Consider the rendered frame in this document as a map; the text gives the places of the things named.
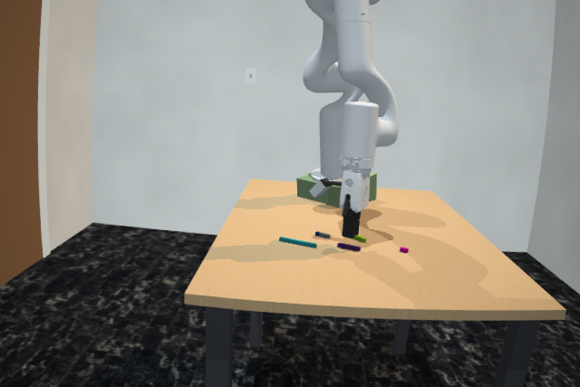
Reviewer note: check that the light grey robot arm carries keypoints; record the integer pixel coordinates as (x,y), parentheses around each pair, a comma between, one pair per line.
(348,138)

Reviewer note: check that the turquoise rod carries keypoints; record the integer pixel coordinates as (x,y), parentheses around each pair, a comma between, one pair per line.
(297,242)

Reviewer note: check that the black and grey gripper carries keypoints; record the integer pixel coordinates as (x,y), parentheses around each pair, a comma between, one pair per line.
(355,190)

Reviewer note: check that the purple rod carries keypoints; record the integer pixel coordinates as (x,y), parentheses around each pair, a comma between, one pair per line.
(350,247)

